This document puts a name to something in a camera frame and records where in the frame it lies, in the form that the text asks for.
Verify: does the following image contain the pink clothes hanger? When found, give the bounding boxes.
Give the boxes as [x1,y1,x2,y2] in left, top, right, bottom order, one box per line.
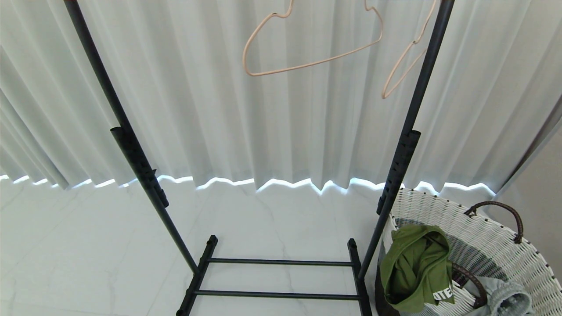
[243,0,384,77]
[381,0,440,100]

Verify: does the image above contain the pale grey shorts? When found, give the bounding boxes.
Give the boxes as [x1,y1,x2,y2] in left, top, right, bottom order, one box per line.
[465,277,534,316]

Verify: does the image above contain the black clothes rack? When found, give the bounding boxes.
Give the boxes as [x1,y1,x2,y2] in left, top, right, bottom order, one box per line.
[64,0,455,316]

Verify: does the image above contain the white laundry basket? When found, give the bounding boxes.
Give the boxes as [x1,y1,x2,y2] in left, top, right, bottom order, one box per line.
[375,189,562,316]

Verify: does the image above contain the white curtain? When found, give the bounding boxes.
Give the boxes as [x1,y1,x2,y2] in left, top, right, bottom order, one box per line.
[0,0,562,197]

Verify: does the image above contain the green garment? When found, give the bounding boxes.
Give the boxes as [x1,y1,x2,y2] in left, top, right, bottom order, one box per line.
[380,224,455,313]

